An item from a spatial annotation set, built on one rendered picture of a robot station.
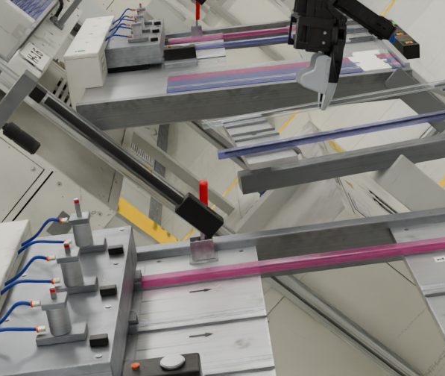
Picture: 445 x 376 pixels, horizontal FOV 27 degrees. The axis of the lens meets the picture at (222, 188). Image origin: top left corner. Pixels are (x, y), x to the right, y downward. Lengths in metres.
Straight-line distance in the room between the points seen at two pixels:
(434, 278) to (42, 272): 0.46
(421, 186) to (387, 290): 0.71
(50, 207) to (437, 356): 0.97
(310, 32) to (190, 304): 0.58
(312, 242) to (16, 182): 0.96
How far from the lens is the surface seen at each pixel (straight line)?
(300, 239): 1.25
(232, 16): 5.51
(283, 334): 2.20
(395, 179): 1.49
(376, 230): 1.26
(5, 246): 1.18
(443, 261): 1.17
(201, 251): 1.22
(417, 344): 2.27
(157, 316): 1.11
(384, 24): 1.58
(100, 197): 2.08
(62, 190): 2.06
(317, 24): 1.53
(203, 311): 1.10
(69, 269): 1.05
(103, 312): 1.01
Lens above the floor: 1.35
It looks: 14 degrees down
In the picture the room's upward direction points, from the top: 52 degrees counter-clockwise
